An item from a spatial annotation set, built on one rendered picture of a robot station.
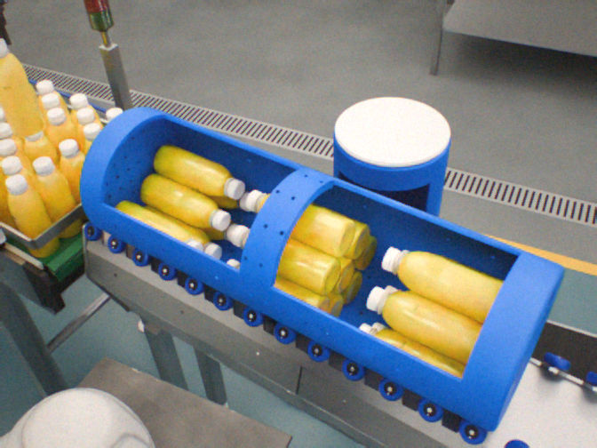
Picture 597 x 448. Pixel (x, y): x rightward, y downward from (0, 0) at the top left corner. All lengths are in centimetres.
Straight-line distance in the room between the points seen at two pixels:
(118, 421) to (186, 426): 30
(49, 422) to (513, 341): 60
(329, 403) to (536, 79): 292
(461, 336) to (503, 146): 237
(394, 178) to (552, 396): 58
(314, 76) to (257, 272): 278
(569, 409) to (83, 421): 82
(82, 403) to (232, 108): 287
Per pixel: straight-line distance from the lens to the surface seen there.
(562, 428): 121
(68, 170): 152
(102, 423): 77
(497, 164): 319
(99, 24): 183
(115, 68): 190
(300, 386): 126
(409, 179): 148
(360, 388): 118
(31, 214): 147
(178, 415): 108
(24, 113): 146
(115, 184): 137
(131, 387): 113
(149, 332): 169
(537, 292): 96
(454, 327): 100
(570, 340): 234
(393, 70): 383
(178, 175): 133
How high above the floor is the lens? 194
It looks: 44 degrees down
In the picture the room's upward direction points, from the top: 3 degrees counter-clockwise
